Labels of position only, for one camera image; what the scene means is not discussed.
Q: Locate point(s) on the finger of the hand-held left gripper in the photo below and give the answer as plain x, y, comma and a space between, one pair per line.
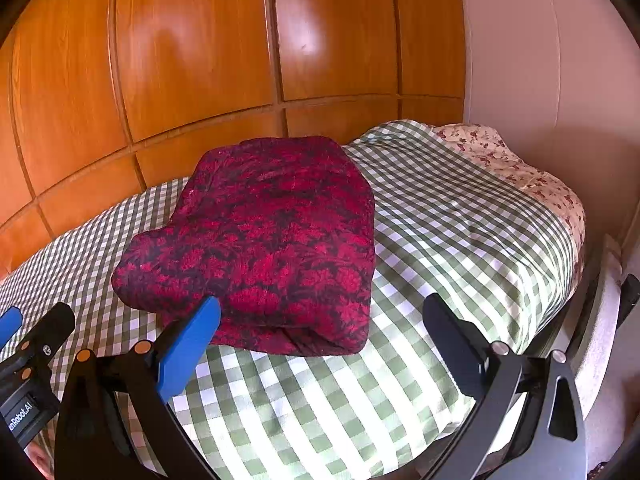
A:
10, 327
50, 330

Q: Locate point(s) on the green white checkered bedsheet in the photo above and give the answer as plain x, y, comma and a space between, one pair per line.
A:
450, 240

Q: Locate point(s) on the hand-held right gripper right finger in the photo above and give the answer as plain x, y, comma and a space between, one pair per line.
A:
452, 345

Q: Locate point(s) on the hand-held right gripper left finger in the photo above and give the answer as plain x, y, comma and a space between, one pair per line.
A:
190, 340

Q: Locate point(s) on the person's left hand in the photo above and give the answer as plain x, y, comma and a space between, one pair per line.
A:
40, 462

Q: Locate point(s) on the red black floral garment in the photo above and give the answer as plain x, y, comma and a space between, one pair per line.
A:
280, 230

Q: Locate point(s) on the floral bedspread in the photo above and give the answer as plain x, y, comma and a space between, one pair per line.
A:
500, 155

